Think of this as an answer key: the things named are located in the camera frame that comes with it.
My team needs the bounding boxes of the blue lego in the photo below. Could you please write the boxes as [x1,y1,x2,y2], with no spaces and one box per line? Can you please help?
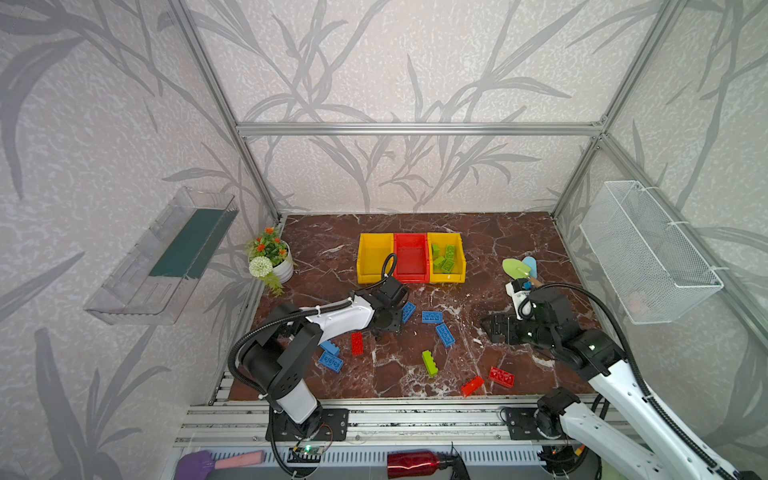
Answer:
[318,351,344,373]
[435,323,456,348]
[401,302,416,324]
[320,340,340,357]
[421,311,444,324]

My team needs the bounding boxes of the green lego long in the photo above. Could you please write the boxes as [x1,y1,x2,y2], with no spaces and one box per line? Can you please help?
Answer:
[431,243,449,272]

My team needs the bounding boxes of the green lego short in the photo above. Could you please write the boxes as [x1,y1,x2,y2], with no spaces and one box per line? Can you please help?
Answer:
[440,245,456,274]

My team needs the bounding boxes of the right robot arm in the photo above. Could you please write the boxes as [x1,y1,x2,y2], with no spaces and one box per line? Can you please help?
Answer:
[480,283,756,479]

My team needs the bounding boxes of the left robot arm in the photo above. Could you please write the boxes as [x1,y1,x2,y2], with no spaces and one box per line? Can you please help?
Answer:
[227,276,409,433]

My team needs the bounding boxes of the blue lego tilted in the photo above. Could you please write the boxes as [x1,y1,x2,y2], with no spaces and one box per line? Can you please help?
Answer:
[401,302,416,324]

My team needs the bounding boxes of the red lego front right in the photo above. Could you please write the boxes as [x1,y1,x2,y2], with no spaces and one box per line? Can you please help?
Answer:
[489,367,515,389]

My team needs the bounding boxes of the red lego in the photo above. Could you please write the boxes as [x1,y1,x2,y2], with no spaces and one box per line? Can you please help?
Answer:
[489,367,515,389]
[460,376,484,398]

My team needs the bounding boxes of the left yellow bin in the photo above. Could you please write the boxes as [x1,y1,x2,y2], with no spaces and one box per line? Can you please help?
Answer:
[356,233,394,285]

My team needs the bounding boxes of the yellow bin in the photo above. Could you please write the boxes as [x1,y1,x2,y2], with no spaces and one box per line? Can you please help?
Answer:
[427,232,467,284]
[356,233,394,285]

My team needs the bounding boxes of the red middle bin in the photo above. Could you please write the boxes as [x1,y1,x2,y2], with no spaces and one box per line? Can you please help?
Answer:
[394,233,430,284]

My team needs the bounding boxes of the red lego studs up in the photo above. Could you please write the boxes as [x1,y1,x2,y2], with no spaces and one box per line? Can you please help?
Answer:
[350,332,364,356]

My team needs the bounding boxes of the light blue scoop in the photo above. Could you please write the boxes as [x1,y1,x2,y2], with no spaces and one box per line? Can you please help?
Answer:
[522,256,538,278]

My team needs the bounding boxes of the right yellow bin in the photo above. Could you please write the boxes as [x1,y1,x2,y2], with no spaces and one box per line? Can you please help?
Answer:
[427,232,467,284]

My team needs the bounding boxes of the white flower pot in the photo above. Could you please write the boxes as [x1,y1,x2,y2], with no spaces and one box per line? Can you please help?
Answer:
[273,245,294,284]

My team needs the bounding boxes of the artificial orange flower plant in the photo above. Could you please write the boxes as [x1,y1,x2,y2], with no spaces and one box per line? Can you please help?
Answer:
[245,227,289,296]

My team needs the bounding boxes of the red bottle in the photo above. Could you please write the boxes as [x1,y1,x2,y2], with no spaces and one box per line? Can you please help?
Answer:
[386,450,453,479]

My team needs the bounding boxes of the purple pink brush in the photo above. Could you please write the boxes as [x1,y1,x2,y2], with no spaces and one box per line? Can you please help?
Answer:
[173,450,265,480]

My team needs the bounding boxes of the green trowel wooden handle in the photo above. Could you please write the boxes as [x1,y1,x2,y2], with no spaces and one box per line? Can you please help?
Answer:
[502,258,542,288]

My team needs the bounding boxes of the white wire basket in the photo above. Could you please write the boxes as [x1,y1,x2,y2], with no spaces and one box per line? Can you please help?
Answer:
[580,180,724,325]

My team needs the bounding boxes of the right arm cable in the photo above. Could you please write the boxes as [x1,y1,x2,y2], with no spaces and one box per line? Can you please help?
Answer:
[518,281,721,475]

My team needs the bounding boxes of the clear wall shelf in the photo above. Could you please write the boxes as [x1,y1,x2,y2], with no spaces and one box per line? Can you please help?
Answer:
[84,187,239,326]

